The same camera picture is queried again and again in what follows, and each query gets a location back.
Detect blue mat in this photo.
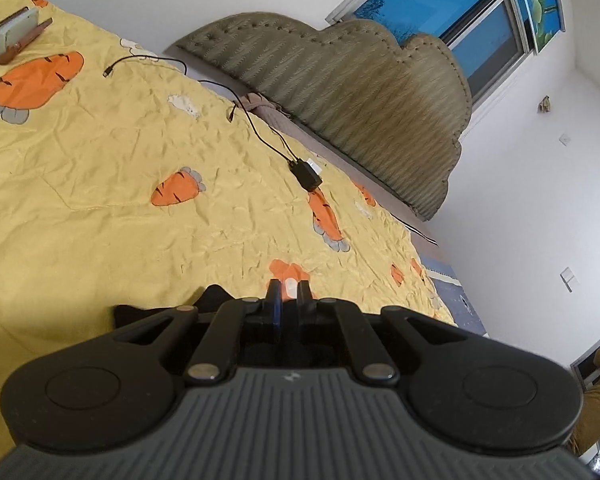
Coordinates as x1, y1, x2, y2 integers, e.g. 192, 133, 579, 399
419, 254, 489, 339

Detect leaf print window panel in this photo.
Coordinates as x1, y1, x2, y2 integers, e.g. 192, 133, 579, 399
500, 0, 567, 54

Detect black pants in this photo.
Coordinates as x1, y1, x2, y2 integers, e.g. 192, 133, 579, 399
112, 284, 242, 328

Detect yellow carrot print blanket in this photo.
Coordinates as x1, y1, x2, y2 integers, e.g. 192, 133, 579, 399
0, 0, 459, 462

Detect green padded headboard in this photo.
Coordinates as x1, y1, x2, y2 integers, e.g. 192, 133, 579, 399
172, 12, 474, 222

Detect black charger adapter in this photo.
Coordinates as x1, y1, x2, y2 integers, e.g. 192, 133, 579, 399
287, 159, 324, 192

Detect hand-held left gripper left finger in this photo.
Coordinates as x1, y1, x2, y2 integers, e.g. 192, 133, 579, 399
114, 279, 284, 387

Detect brown crumpled cloth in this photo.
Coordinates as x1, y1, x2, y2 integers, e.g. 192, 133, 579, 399
232, 92, 282, 117

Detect brown phone case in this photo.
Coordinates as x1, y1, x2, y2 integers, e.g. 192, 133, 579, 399
0, 6, 55, 66

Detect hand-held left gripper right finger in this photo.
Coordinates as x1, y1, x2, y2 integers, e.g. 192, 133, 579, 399
296, 279, 486, 387

